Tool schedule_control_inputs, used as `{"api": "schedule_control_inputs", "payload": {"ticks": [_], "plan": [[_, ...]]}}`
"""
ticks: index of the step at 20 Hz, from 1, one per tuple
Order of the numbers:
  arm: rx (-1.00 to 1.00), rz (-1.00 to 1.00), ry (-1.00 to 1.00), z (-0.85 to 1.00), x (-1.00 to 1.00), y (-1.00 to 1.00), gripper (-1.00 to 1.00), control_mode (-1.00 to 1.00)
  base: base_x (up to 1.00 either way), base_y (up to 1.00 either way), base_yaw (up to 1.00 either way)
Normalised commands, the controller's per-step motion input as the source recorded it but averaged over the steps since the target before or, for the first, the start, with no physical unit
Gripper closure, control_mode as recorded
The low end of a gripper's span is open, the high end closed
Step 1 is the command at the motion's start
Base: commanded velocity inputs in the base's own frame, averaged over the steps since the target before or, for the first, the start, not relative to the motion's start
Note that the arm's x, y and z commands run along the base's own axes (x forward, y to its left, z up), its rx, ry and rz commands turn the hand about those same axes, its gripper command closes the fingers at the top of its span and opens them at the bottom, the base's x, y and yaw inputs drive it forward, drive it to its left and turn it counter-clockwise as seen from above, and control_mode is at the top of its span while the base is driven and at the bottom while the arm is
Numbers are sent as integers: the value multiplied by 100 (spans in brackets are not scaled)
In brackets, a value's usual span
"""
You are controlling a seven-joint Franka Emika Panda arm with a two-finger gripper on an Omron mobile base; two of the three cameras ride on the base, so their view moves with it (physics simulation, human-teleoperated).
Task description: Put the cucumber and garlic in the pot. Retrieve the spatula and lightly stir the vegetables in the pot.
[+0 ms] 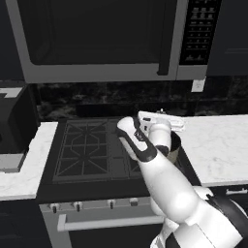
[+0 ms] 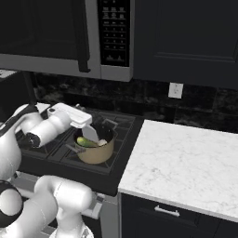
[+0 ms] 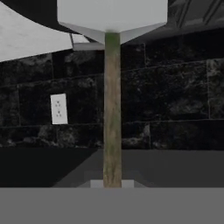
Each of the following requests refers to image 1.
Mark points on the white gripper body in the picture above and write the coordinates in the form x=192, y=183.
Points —
x=171, y=122

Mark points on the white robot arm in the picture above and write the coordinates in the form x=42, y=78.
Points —
x=174, y=190

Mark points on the dark cooking pot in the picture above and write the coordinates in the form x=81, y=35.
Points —
x=176, y=145

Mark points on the silver hob knob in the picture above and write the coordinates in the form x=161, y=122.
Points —
x=133, y=202
x=77, y=206
x=54, y=208
x=111, y=204

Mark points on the black gas hob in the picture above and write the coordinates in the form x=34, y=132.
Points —
x=87, y=151

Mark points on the dark drawer front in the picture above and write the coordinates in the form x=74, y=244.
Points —
x=232, y=200

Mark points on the silver microwave oven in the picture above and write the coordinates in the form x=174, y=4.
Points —
x=97, y=35

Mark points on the silver oven front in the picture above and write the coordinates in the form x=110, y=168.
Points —
x=97, y=235

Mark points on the black countertop appliance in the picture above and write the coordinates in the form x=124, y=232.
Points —
x=14, y=129

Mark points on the dark base cupboard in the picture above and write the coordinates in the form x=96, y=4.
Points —
x=19, y=226

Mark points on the white wall socket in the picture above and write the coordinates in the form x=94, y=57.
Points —
x=198, y=85

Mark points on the dark wall cupboard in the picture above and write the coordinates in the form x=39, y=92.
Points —
x=9, y=38
x=227, y=35

